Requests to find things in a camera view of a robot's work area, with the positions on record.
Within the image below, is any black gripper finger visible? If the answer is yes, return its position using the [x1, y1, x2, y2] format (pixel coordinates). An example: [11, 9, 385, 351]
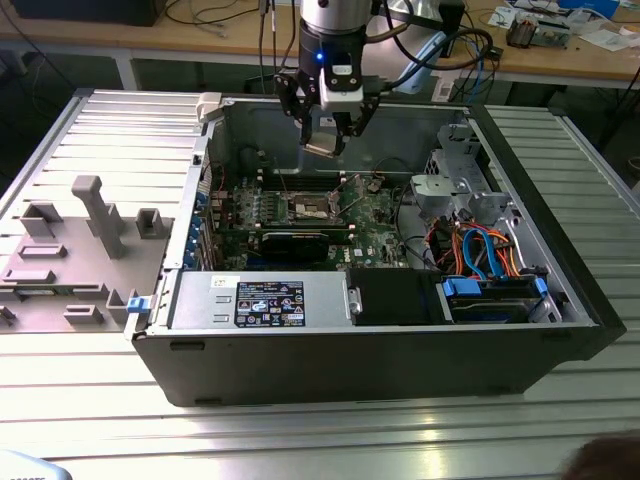
[333, 97, 380, 155]
[273, 73, 321, 146]

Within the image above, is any silver square CPU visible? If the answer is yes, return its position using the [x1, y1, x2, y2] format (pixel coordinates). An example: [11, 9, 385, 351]
[302, 130, 341, 157]

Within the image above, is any metal socket cover frame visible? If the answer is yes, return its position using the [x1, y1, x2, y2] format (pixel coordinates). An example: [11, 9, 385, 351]
[325, 173, 365, 225]

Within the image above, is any metal CPU locking lever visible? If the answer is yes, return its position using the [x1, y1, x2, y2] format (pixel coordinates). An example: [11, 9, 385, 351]
[272, 155, 289, 195]

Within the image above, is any CPU socket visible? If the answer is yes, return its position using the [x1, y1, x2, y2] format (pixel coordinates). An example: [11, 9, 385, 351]
[288, 190, 346, 225]

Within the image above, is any CPU cooler heat sink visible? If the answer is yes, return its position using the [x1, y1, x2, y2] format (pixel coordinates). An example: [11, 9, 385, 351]
[505, 13, 540, 50]

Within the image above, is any beige plastic case latch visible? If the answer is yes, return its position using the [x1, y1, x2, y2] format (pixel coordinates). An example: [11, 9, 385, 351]
[195, 92, 224, 124]

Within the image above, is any green motherboard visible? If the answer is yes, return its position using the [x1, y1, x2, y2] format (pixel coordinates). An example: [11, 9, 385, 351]
[205, 169, 437, 274]

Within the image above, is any white power adapter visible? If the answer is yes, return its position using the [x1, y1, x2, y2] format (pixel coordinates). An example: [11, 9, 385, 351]
[430, 77, 455, 102]

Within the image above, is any silver metal disk bay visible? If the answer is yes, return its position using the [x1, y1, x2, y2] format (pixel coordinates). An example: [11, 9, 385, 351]
[409, 122, 511, 224]

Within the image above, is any black graphics card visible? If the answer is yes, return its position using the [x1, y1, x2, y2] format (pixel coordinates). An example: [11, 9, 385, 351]
[258, 228, 332, 265]

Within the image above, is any pale blue teach pendant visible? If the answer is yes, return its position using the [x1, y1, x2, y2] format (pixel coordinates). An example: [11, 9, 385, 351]
[399, 30, 447, 94]

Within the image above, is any black plastic drive shroud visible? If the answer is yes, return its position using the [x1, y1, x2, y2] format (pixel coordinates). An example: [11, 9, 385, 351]
[349, 269, 441, 326]

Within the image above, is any white paper sheet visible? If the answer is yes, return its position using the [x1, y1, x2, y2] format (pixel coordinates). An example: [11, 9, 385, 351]
[487, 2, 532, 29]

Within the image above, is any wooden desk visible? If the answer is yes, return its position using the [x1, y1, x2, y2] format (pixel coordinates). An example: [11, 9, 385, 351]
[0, 0, 640, 92]

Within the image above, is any silver power supply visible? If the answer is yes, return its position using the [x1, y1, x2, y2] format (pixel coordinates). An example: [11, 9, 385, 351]
[169, 271, 364, 331]

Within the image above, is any black computer case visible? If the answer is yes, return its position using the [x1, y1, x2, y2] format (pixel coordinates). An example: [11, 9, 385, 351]
[9, 0, 164, 27]

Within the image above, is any black PC case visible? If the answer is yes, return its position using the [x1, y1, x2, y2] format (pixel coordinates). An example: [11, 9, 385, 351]
[123, 92, 627, 409]

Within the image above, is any hard disk in blue carrier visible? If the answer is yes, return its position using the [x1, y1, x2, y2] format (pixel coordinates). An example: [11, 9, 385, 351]
[434, 277, 549, 326]

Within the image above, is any silver metal computer part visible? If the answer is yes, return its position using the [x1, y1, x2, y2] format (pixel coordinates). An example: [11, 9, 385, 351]
[535, 17, 575, 50]

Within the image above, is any grey parts rack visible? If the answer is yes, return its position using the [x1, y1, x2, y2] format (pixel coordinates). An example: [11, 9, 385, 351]
[0, 174, 176, 334]

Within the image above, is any blue cardboard box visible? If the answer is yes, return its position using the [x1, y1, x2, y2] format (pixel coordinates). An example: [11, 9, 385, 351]
[557, 0, 621, 16]

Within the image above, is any clear plastic bag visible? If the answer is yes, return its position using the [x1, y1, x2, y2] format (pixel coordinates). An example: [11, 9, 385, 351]
[574, 27, 640, 52]

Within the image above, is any person head brown hair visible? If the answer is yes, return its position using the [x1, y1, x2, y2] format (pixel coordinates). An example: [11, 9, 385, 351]
[562, 432, 640, 480]

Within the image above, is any white plastic device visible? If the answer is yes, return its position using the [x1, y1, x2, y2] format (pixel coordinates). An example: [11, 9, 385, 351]
[0, 448, 70, 480]

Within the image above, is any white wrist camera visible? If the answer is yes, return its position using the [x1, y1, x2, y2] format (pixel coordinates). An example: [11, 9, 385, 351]
[319, 63, 365, 112]

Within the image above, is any blue flat data wire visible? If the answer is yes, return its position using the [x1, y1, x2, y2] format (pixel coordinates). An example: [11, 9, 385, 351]
[477, 227, 505, 279]
[462, 228, 489, 279]

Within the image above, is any orange power wire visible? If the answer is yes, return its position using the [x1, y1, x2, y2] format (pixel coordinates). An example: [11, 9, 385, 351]
[447, 223, 526, 277]

